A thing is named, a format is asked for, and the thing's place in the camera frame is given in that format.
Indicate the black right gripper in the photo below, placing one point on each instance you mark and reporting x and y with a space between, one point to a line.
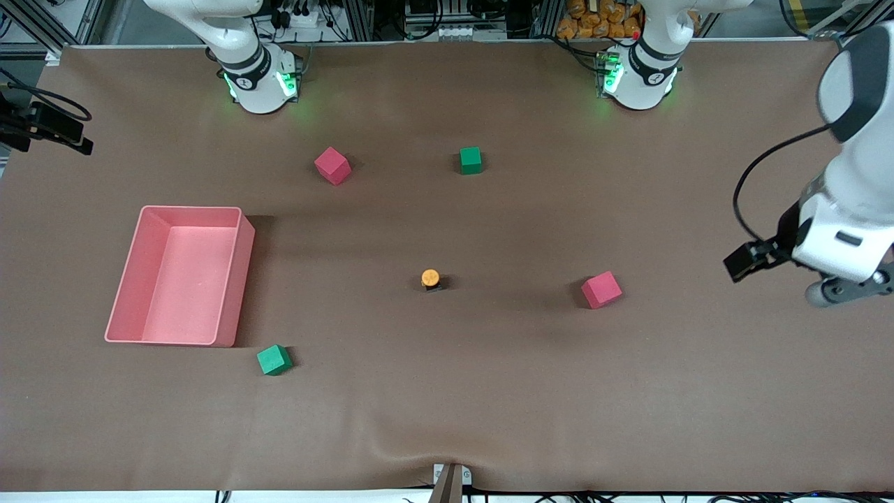
21 128

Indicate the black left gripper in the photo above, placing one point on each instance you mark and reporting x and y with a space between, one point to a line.
783 237

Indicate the orange and black push button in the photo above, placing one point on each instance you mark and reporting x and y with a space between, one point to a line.
430 278

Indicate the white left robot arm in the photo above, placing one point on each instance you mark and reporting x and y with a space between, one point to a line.
852 230

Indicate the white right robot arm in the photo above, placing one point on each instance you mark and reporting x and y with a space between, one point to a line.
244 42

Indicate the pink foam cube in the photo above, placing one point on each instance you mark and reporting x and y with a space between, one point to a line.
332 166
601 290

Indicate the pink plastic bin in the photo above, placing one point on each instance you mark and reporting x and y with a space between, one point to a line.
181 293

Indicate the white power strip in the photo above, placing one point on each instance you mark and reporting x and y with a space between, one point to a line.
302 18

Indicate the orange toy pile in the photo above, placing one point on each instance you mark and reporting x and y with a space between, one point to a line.
601 17

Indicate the green foam cube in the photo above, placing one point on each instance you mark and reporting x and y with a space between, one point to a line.
273 360
471 161

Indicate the brown table mat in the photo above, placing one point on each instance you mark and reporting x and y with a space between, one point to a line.
447 384

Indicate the white connector block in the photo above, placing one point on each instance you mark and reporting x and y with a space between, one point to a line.
468 32

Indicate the aluminium frame strut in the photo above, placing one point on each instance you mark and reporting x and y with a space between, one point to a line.
38 28
862 17

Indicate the silver mounting bracket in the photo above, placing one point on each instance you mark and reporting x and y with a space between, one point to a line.
466 476

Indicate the brown camera pole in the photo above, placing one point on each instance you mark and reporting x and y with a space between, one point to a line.
447 489

